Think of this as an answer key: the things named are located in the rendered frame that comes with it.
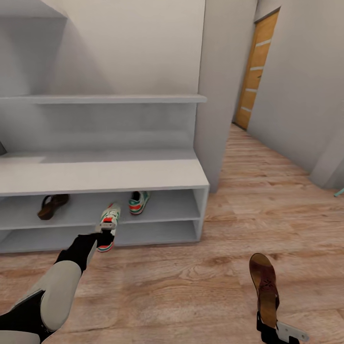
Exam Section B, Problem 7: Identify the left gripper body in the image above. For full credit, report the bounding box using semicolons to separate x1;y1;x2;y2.
96;233;112;246

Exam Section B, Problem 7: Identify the gym shoe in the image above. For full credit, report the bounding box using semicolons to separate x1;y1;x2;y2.
129;191;150;215
96;201;121;253

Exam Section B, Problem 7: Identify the sandal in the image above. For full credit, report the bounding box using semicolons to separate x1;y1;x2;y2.
249;253;280;328
37;193;69;220

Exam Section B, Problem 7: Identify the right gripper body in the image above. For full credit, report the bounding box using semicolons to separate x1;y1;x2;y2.
261;324;300;344

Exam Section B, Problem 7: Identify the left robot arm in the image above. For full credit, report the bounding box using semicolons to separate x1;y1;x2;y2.
0;222;117;344

